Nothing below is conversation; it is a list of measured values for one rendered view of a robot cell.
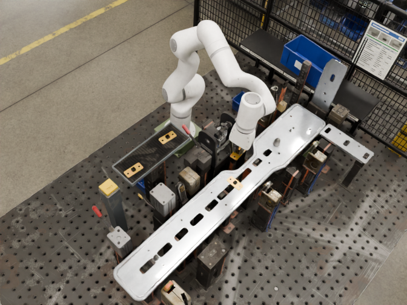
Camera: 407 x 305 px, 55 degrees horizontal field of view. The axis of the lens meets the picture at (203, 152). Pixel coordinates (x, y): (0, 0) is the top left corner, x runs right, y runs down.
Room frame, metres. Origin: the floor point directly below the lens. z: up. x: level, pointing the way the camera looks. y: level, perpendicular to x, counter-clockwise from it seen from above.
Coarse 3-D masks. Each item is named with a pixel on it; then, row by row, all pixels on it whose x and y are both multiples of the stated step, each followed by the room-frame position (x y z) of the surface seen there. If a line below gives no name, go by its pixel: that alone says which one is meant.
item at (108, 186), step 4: (108, 180) 0.86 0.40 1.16; (104, 184) 0.84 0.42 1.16; (108, 184) 0.85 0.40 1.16; (112, 184) 0.85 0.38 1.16; (100, 188) 0.82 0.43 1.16; (104, 188) 0.82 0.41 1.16; (108, 188) 0.83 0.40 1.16; (112, 188) 0.83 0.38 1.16; (116, 188) 0.83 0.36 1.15; (104, 192) 0.81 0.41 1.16; (108, 192) 0.80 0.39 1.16
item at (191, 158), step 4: (188, 156) 1.07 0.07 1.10; (192, 156) 1.08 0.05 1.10; (184, 160) 1.06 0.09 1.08; (188, 160) 1.05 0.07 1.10; (192, 160) 1.05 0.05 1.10; (196, 160) 1.06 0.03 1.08; (184, 164) 1.06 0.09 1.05; (188, 164) 1.04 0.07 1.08; (192, 164) 1.04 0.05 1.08; (196, 164) 1.06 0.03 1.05; (192, 168) 1.04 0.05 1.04
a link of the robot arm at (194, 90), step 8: (192, 80) 1.48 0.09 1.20; (200, 80) 1.49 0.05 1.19; (184, 88) 1.43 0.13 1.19; (192, 88) 1.44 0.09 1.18; (200, 88) 1.47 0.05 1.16; (192, 96) 1.44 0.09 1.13; (200, 96) 1.46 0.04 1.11; (176, 104) 1.45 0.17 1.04; (184, 104) 1.45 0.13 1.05; (192, 104) 1.44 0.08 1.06; (176, 112) 1.41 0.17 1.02; (184, 112) 1.42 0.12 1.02
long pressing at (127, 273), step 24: (288, 120) 1.44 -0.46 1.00; (312, 120) 1.46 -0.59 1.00; (264, 144) 1.26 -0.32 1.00; (288, 144) 1.28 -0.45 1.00; (240, 168) 1.09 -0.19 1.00; (264, 168) 1.11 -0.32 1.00; (216, 192) 0.94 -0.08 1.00; (240, 192) 0.96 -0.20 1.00; (192, 216) 0.81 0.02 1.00; (216, 216) 0.82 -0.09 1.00; (168, 240) 0.68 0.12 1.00; (192, 240) 0.69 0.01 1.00; (120, 264) 0.55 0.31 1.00; (168, 264) 0.57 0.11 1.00; (144, 288) 0.46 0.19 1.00
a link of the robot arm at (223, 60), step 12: (228, 48) 1.23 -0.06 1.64; (216, 60) 1.19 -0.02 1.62; (228, 60) 1.18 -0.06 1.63; (228, 72) 1.14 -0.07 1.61; (240, 72) 1.15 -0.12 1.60; (228, 84) 1.11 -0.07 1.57; (240, 84) 1.13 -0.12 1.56; (252, 84) 1.13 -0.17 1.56; (264, 84) 1.13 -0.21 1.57; (264, 96) 1.09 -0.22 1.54
